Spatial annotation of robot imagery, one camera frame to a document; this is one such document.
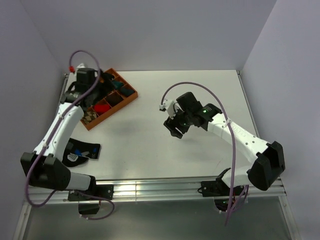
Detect aluminium rail frame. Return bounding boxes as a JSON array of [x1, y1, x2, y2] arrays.
[[14, 70, 301, 240]]

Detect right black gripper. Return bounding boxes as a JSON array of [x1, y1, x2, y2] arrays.
[[163, 104, 193, 139]]

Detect beige argyle sock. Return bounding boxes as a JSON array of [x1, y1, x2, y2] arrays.
[[82, 111, 97, 125]]

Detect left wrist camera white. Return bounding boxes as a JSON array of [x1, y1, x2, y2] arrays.
[[68, 63, 87, 74]]

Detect dark green rolled sock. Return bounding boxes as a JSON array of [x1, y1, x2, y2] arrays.
[[119, 87, 135, 98]]

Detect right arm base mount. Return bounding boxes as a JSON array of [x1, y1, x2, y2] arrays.
[[197, 180, 230, 212]]

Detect teal rolled sock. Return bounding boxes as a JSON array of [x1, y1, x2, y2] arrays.
[[112, 80, 124, 90]]

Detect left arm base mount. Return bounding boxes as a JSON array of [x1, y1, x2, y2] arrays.
[[67, 184, 115, 220]]

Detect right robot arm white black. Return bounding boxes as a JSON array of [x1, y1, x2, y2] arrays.
[[159, 92, 286, 197]]

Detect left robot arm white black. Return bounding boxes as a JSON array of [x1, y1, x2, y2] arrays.
[[20, 68, 115, 200]]

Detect red sock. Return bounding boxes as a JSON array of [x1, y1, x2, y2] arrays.
[[93, 104, 111, 115]]

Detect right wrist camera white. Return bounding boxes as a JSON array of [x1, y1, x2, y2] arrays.
[[159, 99, 179, 119]]

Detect orange divided sock tray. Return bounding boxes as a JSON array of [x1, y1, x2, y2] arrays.
[[80, 68, 138, 131]]

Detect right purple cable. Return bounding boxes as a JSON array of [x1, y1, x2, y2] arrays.
[[161, 81, 250, 227]]

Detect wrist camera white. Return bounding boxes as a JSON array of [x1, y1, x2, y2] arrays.
[[159, 99, 179, 119], [68, 63, 87, 74]]

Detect black blue patterned sock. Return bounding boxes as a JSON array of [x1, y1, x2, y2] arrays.
[[62, 138, 101, 168]]

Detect brown rolled sock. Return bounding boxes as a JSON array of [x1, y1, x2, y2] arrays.
[[105, 92, 124, 107]]

